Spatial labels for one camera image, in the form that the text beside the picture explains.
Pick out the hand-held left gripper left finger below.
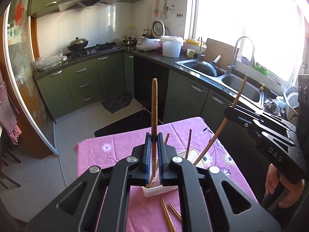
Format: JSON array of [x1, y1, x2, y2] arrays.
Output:
[[25, 132, 153, 232]]

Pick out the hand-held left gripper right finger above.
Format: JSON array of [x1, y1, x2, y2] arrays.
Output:
[[158, 132, 282, 232]]

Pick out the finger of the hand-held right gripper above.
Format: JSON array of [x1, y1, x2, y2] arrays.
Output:
[[235, 105, 298, 134], [224, 106, 296, 148]]

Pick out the white plastic utensil holder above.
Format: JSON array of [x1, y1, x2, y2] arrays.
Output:
[[141, 148, 206, 198]]

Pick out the hanging kitchen utensils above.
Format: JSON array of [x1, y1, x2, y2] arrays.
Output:
[[153, 0, 169, 20]]

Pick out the person's right hand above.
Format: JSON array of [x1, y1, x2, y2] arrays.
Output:
[[265, 164, 305, 209]]

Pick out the crumpled plastic bags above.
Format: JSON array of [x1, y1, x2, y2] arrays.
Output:
[[263, 97, 285, 116]]

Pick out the dish rack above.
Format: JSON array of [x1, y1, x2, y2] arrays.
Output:
[[282, 86, 301, 126]]

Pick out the steel double sink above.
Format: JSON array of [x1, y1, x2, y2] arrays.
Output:
[[175, 58, 265, 109]]

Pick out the white plate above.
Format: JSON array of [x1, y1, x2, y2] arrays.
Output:
[[286, 87, 300, 109]]

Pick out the pink floral tablecloth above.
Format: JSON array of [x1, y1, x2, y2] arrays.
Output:
[[74, 116, 256, 232]]

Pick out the black floor mat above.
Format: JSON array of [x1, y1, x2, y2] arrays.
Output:
[[94, 110, 169, 138]]

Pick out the green container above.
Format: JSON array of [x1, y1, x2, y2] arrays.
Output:
[[253, 64, 269, 75]]

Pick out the grey floor rag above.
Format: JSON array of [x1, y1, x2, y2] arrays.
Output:
[[101, 92, 133, 114]]

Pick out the tall steel faucet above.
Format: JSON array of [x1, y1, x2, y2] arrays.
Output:
[[227, 36, 255, 74]]

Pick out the black wok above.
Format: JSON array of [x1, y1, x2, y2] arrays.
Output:
[[191, 55, 226, 78]]

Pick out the wooden cutting board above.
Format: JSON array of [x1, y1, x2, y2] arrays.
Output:
[[205, 38, 234, 66]]

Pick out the thin steel faucet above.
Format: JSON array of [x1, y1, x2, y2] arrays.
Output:
[[197, 37, 205, 61]]

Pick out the window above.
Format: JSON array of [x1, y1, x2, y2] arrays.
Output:
[[191, 0, 305, 83]]

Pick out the green lower cabinets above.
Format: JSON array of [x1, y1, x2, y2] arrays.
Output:
[[35, 51, 266, 136]]

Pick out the dark stone countertop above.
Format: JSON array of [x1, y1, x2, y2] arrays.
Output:
[[34, 45, 288, 119]]

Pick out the white plastic bucket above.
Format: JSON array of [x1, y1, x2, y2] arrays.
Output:
[[160, 36, 184, 58]]

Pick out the white rice cooker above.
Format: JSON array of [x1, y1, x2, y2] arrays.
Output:
[[136, 20, 167, 52]]

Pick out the small steel pot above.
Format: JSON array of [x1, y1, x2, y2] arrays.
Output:
[[123, 37, 138, 47]]

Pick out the black gas stove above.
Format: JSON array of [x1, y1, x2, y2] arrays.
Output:
[[71, 42, 116, 59]]

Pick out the wok with lid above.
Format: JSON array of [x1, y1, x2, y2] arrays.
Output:
[[67, 37, 89, 52]]

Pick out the clear plastic bag bundle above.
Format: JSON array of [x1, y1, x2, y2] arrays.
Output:
[[34, 49, 67, 72]]

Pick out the dark wooden chair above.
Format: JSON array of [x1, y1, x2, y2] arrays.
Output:
[[0, 126, 22, 189]]

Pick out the checkered apron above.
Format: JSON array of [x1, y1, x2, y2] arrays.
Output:
[[0, 70, 22, 146]]

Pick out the sliding glass door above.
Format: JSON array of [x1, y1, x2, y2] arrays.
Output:
[[3, 0, 58, 156]]

